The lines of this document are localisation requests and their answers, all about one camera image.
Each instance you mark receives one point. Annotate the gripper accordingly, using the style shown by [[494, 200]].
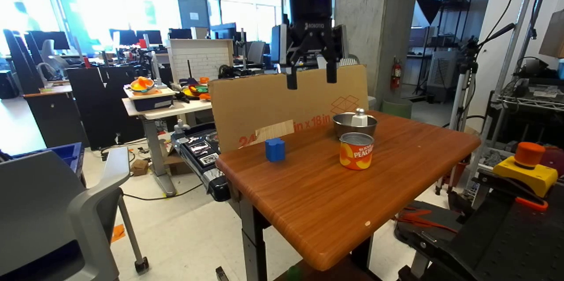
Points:
[[308, 8]]

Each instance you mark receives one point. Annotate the blue block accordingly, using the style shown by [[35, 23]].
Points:
[[275, 149]]

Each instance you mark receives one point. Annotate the cardboard sheet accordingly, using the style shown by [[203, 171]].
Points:
[[264, 100]]

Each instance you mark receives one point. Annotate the metal bowl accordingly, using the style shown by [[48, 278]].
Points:
[[343, 127]]

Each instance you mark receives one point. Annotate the small white shaker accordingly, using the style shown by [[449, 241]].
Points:
[[359, 118]]

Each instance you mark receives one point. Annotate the red fire extinguisher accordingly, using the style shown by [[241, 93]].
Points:
[[396, 74]]

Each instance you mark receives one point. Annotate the orange peach can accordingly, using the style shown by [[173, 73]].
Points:
[[356, 153]]

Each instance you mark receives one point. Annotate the green waste bin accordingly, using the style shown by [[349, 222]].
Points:
[[396, 108]]

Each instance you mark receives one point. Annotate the white brick pattern panel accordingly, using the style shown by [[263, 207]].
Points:
[[200, 58]]

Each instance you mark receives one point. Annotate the heap of colourful toys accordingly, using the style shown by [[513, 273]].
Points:
[[196, 91]]

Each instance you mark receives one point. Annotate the white air unit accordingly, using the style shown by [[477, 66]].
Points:
[[442, 72]]

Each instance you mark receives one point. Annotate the black tray of boxes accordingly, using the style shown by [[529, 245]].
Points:
[[200, 153]]

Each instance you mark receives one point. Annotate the black shelf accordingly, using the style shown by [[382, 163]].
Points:
[[449, 30]]

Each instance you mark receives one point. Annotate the bowl with orange toys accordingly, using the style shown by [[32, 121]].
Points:
[[142, 84]]

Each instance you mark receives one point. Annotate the white standing desk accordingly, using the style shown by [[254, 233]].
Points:
[[154, 140]]

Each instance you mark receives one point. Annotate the row of monitors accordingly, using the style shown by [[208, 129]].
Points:
[[132, 36]]

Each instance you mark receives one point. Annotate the small cardboard box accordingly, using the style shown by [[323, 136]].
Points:
[[139, 167]]

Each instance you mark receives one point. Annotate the yellow emergency stop button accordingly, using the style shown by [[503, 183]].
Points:
[[526, 171]]

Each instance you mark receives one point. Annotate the blue plastic bin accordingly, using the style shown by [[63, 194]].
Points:
[[66, 155]]

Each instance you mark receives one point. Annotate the grey office chair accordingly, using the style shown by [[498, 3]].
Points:
[[53, 210]]

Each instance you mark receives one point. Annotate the camera on tripod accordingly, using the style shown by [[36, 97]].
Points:
[[462, 78]]

